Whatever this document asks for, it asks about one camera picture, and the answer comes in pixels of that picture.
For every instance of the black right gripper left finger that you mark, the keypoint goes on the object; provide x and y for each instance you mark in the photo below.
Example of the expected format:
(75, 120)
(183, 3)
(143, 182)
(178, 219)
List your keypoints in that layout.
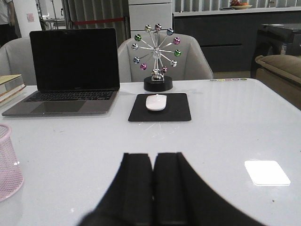
(128, 200)

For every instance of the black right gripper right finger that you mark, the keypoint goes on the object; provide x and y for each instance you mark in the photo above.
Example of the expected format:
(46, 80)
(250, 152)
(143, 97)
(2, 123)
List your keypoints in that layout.
(183, 198)

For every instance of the pink mesh pen holder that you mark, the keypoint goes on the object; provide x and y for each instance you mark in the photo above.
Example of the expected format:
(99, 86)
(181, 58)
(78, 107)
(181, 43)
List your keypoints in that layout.
(11, 178)

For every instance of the black mouse pad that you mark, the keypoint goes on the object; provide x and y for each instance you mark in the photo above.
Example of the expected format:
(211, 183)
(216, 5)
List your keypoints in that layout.
(177, 109)

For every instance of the white computer mouse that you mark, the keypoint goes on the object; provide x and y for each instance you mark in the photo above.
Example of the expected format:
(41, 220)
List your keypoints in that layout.
(156, 102)

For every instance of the ferris wheel kinetic desk toy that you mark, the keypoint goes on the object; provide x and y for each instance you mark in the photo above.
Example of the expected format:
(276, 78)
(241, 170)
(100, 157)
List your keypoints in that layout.
(158, 81)

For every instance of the grey armchair behind toy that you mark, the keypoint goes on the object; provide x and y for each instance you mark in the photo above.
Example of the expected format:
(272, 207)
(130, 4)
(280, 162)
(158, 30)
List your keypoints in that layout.
(182, 56)

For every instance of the grey open laptop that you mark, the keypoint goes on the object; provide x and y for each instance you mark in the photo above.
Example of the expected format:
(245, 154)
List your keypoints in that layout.
(77, 73)

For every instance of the middle book in stack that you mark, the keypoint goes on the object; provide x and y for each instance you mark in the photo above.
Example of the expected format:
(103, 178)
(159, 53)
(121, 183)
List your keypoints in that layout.
(8, 94)

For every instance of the dark counter cabinet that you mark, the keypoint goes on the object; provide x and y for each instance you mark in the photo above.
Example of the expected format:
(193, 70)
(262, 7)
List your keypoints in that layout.
(228, 39)

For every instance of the top yellow book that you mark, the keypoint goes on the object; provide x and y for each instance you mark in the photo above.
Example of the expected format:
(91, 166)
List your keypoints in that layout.
(9, 82)

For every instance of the brown cushion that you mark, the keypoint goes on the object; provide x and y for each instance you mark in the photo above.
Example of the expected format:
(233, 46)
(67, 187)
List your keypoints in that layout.
(286, 66)

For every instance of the grey armchair behind laptop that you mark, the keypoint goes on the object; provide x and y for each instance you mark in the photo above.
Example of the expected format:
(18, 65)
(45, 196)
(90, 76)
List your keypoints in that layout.
(16, 58)

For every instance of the red barrier tape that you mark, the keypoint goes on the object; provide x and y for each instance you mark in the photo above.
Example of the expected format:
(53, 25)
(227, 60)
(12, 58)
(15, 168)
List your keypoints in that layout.
(99, 21)

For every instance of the white cabinet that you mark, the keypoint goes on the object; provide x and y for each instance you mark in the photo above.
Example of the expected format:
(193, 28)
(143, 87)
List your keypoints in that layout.
(149, 12)

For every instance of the fruit bowl on counter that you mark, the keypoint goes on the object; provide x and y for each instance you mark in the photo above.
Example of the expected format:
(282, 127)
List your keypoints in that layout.
(236, 4)

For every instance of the person in background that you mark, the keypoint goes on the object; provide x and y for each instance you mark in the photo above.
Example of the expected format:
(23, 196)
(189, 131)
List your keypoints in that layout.
(7, 21)

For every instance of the pink paper wall notice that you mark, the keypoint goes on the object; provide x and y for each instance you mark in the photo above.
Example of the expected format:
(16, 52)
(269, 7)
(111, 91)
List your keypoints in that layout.
(30, 17)

